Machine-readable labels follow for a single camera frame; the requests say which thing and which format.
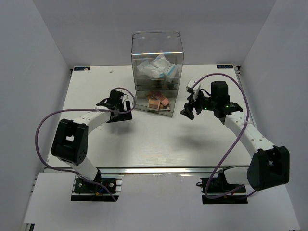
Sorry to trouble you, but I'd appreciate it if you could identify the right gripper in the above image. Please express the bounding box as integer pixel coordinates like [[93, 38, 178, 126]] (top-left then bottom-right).
[[180, 89, 217, 120]]

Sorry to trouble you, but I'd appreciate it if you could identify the pink blush palette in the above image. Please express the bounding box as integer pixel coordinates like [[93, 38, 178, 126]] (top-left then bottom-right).
[[154, 92, 170, 107]]

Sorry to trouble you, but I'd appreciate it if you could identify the brown eyeshadow palette long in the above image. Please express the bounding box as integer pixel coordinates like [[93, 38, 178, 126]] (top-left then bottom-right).
[[147, 106, 170, 113]]

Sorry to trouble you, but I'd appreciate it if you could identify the four-pan nude palette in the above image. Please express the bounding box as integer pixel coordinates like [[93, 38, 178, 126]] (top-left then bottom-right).
[[148, 99, 161, 111]]

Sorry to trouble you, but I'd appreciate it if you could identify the round-pan orange palette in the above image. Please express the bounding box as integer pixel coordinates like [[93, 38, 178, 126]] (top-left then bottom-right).
[[145, 91, 156, 100]]

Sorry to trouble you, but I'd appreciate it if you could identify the cotton pad bag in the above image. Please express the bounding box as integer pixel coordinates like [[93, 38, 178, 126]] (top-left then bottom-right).
[[137, 60, 165, 79], [152, 53, 179, 83]]

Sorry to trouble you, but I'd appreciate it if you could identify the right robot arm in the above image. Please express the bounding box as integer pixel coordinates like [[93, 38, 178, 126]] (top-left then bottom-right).
[[180, 80, 290, 192]]

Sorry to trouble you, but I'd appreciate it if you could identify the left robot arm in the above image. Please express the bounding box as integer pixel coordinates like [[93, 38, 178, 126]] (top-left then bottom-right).
[[51, 88, 132, 192]]

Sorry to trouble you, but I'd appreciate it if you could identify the blue label sticker left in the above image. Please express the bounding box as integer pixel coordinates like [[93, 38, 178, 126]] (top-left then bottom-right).
[[73, 67, 90, 71]]

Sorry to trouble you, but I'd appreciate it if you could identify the blue label sticker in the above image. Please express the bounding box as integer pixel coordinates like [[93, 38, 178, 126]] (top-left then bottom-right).
[[73, 67, 90, 71], [216, 64, 234, 69]]

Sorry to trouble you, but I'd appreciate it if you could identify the blue label sticker right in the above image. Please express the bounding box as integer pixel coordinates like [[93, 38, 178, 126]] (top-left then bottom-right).
[[216, 64, 234, 69]]

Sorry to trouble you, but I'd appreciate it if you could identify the clear acrylic drawer organizer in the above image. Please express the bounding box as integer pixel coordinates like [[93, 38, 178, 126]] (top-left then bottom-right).
[[131, 31, 184, 117]]

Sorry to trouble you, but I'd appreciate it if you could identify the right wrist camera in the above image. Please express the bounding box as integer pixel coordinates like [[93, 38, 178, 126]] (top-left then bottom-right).
[[186, 79, 201, 101]]

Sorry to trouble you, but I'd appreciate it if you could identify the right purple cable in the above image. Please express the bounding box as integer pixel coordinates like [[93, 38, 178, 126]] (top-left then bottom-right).
[[192, 73, 260, 199]]

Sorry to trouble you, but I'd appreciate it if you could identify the purple cable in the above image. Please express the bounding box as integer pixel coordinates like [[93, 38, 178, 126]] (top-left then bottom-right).
[[35, 88, 136, 202], [192, 73, 260, 199]]

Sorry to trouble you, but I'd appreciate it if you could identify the aluminium table rail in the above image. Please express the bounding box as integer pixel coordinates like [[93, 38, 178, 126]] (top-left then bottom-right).
[[43, 166, 272, 175]]

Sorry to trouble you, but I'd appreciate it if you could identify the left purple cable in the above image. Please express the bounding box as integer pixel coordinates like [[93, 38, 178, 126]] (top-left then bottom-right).
[[35, 88, 136, 202]]

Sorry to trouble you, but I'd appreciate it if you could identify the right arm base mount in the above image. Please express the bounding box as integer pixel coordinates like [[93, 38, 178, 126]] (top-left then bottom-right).
[[196, 173, 248, 205]]

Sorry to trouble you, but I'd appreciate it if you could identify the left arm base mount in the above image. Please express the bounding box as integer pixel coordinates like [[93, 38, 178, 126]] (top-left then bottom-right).
[[71, 174, 123, 202]]

